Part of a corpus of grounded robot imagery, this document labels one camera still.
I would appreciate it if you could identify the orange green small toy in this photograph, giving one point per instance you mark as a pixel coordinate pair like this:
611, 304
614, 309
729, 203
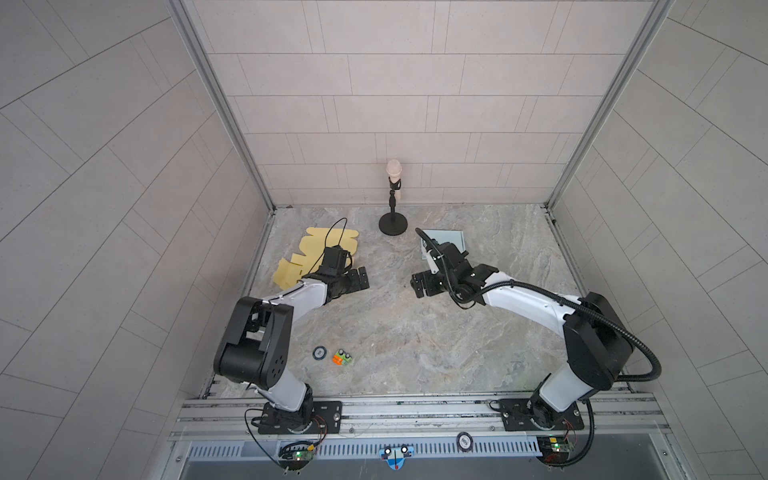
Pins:
342, 358

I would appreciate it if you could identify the yellow paper box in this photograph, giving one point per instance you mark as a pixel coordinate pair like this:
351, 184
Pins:
311, 247

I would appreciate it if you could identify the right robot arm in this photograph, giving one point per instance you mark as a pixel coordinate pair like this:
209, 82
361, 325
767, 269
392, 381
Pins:
596, 351

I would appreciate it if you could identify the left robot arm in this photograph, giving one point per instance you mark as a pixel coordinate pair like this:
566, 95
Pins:
255, 344

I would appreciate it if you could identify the blue sticker marker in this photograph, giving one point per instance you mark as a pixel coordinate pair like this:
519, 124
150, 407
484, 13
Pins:
395, 456

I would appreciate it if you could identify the aluminium mounting rail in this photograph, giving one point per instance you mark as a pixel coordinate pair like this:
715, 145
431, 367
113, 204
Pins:
390, 416

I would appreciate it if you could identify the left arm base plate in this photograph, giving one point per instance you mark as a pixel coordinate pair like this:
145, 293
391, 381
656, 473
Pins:
324, 417

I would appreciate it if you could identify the beige microphone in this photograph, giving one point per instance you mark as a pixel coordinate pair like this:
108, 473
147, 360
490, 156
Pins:
394, 172

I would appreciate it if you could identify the light blue paper box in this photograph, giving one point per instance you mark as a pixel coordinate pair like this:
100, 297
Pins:
440, 237

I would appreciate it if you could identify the right circuit board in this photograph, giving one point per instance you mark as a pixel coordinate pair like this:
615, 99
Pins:
554, 449

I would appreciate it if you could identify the left circuit board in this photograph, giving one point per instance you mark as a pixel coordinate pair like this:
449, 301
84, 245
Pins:
301, 451

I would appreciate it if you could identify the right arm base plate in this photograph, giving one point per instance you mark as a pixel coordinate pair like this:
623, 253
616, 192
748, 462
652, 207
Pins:
520, 414

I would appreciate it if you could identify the round black badge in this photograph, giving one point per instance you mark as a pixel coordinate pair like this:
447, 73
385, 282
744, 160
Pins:
464, 442

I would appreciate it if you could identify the circuit board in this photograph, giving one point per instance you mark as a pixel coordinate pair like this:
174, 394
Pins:
554, 449
301, 451

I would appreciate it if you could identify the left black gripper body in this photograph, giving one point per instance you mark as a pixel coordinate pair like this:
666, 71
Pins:
348, 282

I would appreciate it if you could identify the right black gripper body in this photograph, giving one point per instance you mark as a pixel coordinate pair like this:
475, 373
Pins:
432, 282

